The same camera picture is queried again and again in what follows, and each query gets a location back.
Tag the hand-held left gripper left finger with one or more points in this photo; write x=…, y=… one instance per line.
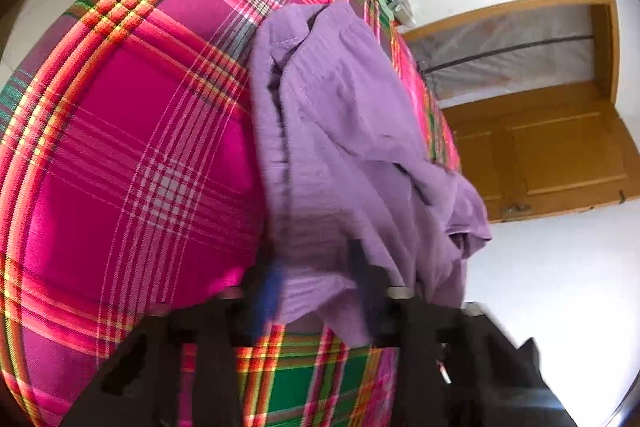
x=270, y=292

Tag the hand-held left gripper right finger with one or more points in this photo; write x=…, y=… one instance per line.
x=380, y=307

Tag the purple fleece pants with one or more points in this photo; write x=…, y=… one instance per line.
x=340, y=132

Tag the pink green plaid bedsheet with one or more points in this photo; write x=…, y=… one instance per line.
x=125, y=132

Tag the wooden door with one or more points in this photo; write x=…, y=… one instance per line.
x=550, y=157

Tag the grey mesh door curtain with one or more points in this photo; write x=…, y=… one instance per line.
x=500, y=47

